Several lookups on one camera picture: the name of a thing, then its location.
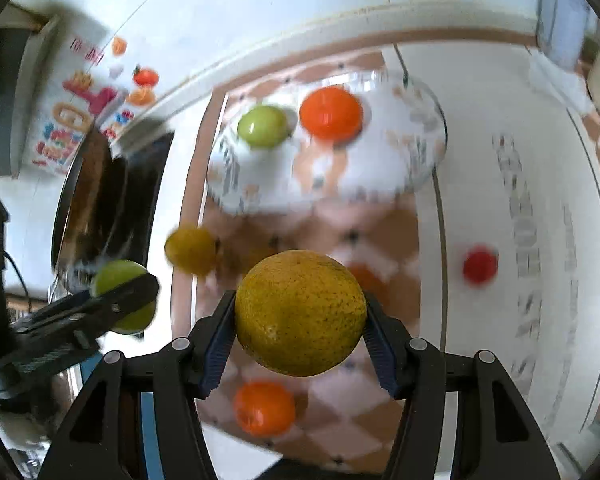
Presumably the bright orange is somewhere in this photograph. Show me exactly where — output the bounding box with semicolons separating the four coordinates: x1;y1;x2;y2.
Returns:
299;87;364;143

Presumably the checkered printed table mat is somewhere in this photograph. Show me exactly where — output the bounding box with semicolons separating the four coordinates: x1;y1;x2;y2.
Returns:
172;40;600;479

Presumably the dark orange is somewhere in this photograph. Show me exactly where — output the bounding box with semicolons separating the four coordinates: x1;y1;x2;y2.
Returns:
348;263;388;304

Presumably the green apple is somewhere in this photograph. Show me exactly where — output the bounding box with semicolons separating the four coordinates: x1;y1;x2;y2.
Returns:
237;105;289;148
90;260;159;335

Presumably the colourful wall sticker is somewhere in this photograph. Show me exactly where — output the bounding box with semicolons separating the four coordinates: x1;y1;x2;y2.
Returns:
22;35;160;174

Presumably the black wok pan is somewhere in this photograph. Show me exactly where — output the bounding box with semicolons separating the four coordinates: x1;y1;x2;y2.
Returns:
50;127;128;274

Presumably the orange with stem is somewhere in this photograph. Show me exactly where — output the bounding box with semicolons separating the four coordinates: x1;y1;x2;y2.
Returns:
233;382;296;438

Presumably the black gas stove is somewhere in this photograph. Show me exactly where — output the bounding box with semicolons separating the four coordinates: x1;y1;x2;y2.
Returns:
104;132;174;266

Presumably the cherry tomato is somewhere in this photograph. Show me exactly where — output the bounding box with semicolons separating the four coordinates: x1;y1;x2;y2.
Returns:
463;245;498;286

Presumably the white folded tissue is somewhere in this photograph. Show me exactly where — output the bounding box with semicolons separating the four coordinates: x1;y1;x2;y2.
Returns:
528;50;594;116

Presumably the oval patterned ceramic plate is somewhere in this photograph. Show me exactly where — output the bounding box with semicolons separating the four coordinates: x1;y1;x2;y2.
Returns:
207;68;449;216

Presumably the range hood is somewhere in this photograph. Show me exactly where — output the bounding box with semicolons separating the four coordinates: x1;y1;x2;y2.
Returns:
0;3;58;177

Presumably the silver spray can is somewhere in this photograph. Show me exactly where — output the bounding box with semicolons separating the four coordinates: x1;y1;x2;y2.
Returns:
536;0;600;72

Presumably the yellow spotted lemon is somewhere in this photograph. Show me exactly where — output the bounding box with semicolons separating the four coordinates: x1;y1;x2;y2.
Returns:
235;249;367;377

